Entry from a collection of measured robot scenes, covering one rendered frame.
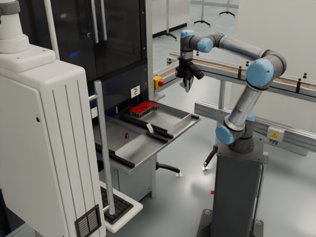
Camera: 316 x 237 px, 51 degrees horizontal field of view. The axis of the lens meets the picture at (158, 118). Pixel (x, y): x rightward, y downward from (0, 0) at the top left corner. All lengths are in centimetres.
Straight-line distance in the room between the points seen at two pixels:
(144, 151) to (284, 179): 168
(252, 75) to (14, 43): 100
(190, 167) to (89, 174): 201
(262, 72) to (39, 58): 94
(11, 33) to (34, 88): 23
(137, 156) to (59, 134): 78
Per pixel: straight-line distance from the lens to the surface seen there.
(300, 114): 337
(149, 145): 185
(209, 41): 178
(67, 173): 115
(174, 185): 294
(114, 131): 200
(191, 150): 338
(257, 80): 157
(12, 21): 115
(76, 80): 105
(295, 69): 324
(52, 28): 156
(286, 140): 284
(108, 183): 134
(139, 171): 250
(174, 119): 210
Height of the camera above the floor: 190
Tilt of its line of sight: 29 degrees down
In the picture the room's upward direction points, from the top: 1 degrees counter-clockwise
